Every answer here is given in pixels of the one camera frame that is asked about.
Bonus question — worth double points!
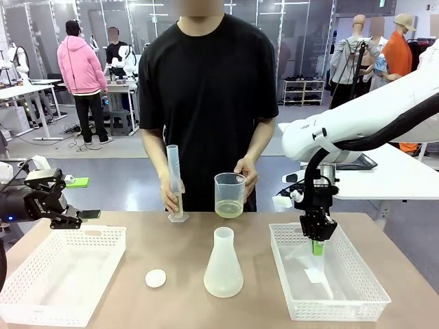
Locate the person in black t-shirt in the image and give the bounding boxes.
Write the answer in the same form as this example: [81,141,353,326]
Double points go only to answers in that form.
[139,0,279,212]

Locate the white perforated plastic basket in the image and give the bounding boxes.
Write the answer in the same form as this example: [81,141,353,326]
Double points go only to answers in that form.
[0,224,128,328]
[268,222,392,322]

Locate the person's left forearm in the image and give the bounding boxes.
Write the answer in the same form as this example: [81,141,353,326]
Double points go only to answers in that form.
[241,116,277,166]

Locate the mannequin in orange clothes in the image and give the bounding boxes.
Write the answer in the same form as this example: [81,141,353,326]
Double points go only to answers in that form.
[381,13,420,154]

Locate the white work table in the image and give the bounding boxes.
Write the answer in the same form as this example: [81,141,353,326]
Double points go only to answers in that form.
[276,121,439,221]

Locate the translucent plastic Erlenmeyer flask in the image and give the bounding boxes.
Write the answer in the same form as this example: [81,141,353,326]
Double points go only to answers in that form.
[203,226,245,299]

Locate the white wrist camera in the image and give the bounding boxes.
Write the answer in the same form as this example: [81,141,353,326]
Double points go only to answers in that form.
[272,171,307,209]
[31,155,53,171]

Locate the background person in white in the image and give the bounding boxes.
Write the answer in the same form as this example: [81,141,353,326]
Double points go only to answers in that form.
[368,16,392,92]

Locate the white paper label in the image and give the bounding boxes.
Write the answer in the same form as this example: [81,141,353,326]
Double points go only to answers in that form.
[304,268,324,284]

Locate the person's left hand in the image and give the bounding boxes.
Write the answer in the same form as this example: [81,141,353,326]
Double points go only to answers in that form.
[234,156,259,200]

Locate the black floor cables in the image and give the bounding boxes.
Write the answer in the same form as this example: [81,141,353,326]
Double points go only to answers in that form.
[60,122,91,153]

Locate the wooden shoe rack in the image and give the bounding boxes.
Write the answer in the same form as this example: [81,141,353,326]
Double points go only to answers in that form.
[283,79,327,107]

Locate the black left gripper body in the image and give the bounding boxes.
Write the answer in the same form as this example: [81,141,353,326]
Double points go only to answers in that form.
[21,186,69,222]

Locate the black corrugated cable conduit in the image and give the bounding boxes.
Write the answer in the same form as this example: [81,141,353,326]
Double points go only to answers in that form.
[303,102,439,206]

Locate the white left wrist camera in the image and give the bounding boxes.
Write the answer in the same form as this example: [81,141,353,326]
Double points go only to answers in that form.
[31,155,53,171]

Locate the person's right forearm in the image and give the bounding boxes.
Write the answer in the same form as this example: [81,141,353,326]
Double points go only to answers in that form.
[141,127,174,196]

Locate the black metal tray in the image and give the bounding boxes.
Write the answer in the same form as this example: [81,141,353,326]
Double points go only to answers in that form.
[335,152,379,171]

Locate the white standing desk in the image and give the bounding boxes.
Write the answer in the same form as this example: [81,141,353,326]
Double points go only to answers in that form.
[56,80,141,136]

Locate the mannequin in grey jacket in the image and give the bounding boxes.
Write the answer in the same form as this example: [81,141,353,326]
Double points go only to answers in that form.
[329,14,382,108]

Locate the white robot on desk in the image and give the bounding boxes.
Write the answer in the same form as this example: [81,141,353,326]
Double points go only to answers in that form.
[8,42,32,87]

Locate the person in pink hoodie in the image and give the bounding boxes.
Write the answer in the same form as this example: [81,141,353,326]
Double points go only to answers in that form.
[56,19,115,145]

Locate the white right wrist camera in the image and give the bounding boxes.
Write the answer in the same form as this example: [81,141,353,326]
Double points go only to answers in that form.
[272,171,307,209]

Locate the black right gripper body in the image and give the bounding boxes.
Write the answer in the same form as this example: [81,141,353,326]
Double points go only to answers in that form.
[294,184,339,217]

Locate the person's right hand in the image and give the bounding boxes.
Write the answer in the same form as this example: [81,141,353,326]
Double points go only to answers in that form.
[159,180,187,214]

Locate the white round flask stopper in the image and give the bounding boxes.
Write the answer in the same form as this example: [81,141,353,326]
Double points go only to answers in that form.
[145,269,167,289]

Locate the background person in black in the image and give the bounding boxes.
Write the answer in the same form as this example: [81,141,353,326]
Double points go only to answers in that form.
[105,26,130,71]

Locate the clear plastic measuring beaker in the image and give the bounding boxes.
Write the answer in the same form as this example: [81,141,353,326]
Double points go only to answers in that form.
[213,172,248,219]

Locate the black camera tripod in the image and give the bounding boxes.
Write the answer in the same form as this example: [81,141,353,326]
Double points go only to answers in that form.
[342,36,370,108]

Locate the clear plastic graduated cylinder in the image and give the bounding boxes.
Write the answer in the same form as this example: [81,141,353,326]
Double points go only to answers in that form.
[166,144,191,224]

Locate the clear plastic funnel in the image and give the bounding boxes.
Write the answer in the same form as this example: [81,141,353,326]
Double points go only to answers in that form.
[283,239,335,301]

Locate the white humanoid robot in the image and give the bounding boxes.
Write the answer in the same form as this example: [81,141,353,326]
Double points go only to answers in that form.
[109,42,140,79]

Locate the long white desk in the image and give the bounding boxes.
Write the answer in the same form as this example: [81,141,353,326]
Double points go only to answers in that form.
[0,77,68,142]

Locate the grey step stool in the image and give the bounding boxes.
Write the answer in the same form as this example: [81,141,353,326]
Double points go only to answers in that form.
[109,109,135,136]

